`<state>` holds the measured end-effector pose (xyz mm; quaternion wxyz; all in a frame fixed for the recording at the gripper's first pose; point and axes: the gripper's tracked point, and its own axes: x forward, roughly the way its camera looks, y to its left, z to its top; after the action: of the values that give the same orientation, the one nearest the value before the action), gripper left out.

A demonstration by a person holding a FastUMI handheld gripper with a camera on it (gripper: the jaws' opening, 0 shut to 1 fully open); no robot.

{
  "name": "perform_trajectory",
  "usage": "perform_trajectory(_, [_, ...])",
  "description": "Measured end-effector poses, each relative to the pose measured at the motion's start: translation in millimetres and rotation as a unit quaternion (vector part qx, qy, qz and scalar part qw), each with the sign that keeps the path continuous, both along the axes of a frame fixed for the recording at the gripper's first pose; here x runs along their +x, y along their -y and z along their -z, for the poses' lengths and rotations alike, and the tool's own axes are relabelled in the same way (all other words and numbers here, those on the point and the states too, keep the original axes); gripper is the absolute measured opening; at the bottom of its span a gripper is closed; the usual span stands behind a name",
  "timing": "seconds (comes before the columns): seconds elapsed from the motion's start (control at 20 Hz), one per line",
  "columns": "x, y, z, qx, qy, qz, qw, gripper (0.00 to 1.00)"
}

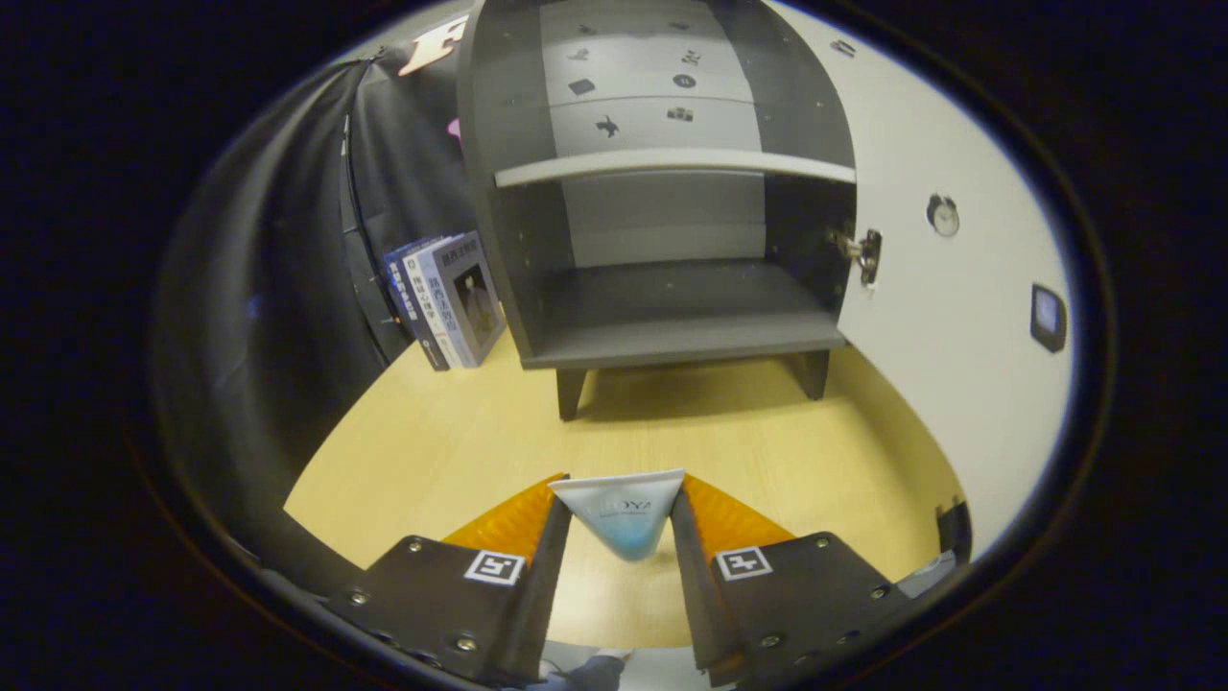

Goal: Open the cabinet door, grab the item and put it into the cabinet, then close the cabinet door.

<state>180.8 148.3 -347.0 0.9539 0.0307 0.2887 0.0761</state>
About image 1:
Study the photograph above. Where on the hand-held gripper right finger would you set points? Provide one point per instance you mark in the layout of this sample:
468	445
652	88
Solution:
696	585

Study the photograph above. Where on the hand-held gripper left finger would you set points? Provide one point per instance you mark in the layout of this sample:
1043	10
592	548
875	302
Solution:
547	585

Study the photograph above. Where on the white and blue tube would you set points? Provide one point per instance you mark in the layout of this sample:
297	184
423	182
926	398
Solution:
624	523

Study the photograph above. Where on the black table clamp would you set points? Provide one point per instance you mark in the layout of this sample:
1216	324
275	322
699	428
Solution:
955	528

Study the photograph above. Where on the dark grey cabinet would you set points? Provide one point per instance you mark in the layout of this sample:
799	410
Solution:
672	307

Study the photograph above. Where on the grey cover book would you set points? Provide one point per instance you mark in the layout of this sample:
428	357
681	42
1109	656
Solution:
470	297

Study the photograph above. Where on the white spine book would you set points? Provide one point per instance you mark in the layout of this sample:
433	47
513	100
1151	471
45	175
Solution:
429	307

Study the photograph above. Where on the dark blue book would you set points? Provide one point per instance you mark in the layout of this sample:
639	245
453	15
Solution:
408	307

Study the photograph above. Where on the metal door hinge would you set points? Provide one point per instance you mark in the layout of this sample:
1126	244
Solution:
863	254

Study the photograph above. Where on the black backdrop cloth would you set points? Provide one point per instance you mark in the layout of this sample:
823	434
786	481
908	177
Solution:
288	288

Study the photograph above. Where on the pale cabinet shelf board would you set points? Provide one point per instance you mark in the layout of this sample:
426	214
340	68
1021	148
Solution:
672	165

